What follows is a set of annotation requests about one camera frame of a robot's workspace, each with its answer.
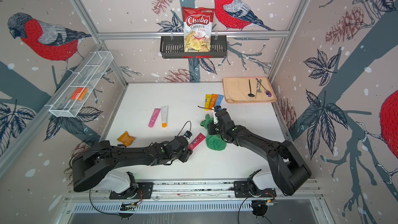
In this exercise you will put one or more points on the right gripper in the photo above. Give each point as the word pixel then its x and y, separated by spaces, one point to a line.
pixel 210 127

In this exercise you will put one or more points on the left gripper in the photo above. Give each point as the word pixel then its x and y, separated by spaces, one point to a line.
pixel 188 154

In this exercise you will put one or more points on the green cleaning cloth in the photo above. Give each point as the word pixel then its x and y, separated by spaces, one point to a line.
pixel 213 142

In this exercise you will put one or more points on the red pink toothpaste tube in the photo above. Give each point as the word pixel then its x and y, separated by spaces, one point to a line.
pixel 196 141

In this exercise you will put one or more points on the white toothpaste tube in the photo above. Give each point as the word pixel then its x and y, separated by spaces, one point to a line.
pixel 164 115

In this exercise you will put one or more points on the magenta toothpaste tube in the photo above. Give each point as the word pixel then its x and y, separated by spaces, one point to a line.
pixel 154 117

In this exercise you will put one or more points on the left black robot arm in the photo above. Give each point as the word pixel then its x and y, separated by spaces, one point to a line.
pixel 91 166

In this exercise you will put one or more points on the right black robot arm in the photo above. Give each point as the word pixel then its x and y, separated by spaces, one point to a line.
pixel 288 168

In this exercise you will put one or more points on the blue toothpaste tube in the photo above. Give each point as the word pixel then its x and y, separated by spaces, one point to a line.
pixel 219 100

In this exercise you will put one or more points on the orange toothpaste tube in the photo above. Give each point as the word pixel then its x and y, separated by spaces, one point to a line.
pixel 213 100

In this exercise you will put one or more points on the yellow toothpaste tube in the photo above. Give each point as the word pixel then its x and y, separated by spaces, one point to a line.
pixel 207 101

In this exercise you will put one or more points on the pink tray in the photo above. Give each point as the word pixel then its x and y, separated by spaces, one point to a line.
pixel 248 89

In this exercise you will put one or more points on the black spoon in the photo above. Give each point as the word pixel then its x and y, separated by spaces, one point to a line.
pixel 250 94

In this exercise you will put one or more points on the orange snack packet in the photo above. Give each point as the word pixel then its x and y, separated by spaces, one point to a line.
pixel 126 139

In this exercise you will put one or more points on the iridescent purple spoon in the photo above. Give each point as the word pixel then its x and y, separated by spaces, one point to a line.
pixel 268 93

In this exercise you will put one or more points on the Chuba cassava chips bag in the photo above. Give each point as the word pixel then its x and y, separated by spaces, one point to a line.
pixel 197 26

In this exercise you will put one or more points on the orange packet in shelf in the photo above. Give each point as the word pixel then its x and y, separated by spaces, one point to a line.
pixel 79 94

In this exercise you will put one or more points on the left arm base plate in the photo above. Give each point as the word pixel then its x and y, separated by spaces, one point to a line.
pixel 140 191

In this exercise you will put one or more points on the patterned handle utensil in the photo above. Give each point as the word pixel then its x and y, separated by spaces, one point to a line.
pixel 257 89

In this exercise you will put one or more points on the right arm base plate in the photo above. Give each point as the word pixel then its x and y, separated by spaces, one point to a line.
pixel 243 189

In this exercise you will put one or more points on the black wire wall basket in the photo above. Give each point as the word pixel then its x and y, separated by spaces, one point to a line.
pixel 173 48

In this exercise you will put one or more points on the white wire wall shelf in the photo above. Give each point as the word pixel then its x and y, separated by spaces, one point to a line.
pixel 93 68

